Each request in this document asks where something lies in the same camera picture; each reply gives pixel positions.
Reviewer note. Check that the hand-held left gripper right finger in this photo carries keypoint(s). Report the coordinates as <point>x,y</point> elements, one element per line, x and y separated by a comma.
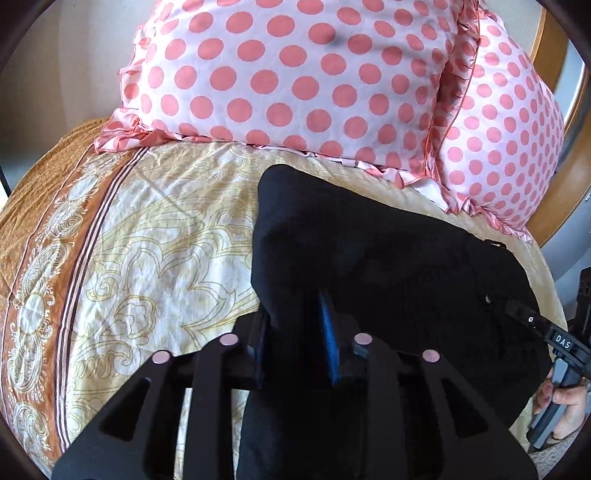
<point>328,332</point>

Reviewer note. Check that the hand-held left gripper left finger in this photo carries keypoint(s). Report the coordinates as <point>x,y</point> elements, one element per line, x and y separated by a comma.
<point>261,344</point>

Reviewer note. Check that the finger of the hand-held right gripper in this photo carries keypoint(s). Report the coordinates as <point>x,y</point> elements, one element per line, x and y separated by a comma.
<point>526,316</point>

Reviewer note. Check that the black pants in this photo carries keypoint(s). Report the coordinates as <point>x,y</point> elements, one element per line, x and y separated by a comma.
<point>415,277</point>

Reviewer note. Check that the person's right hand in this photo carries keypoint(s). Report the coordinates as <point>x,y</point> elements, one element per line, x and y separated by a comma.
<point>572,408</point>

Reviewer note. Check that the wooden headboard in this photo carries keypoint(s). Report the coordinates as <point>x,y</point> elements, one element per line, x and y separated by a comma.
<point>570,184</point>

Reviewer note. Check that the cream patterned bedsheet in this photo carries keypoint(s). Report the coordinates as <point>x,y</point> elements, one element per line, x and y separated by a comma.
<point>161,240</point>

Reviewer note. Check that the large pink polka dot pillow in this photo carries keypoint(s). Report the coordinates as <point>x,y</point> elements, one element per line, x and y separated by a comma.
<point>300,74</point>

